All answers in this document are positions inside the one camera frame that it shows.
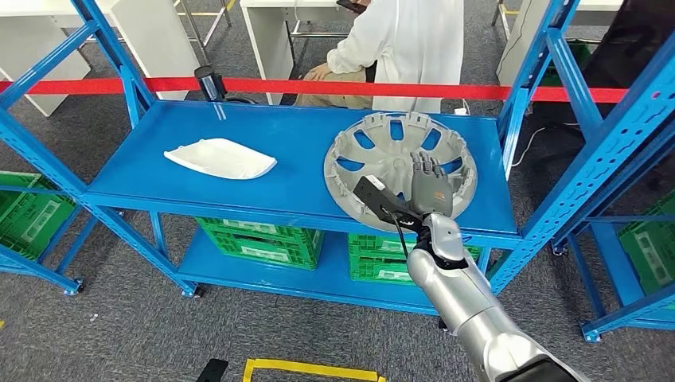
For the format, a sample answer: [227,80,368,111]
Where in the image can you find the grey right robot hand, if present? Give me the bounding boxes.
[408,150,455,218]

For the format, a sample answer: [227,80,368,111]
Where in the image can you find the grey wheel hubcap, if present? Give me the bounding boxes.
[322,111,478,233]

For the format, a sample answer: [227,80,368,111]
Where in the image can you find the blue metal shelf rack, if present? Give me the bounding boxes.
[0,0,675,318]
[551,121,675,344]
[0,181,125,298]

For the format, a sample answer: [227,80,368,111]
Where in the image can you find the white plastic car part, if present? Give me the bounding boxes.
[163,138,279,181]

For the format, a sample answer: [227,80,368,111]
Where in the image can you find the person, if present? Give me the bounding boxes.
[292,0,465,115]

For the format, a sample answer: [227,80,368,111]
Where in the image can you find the red barrier belt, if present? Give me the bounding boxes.
[0,77,629,103]

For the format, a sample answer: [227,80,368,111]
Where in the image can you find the white desk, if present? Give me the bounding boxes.
[495,0,626,88]
[0,0,201,118]
[240,0,370,105]

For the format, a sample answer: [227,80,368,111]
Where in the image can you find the yellow floor tape square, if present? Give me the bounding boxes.
[242,358,387,382]

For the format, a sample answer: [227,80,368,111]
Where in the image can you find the black chair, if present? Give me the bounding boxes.
[579,0,675,93]

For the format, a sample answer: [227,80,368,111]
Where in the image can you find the black camera cable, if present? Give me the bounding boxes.
[390,210,418,259]

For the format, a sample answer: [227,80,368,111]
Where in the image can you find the white floor cable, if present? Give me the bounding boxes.
[510,122,581,169]

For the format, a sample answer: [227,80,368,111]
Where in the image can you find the black barrier post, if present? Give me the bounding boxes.
[193,64,228,103]

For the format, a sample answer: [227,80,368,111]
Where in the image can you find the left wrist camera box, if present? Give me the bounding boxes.
[196,358,230,382]

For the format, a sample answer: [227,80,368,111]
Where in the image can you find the grey metal frame legs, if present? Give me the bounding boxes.
[174,0,233,65]

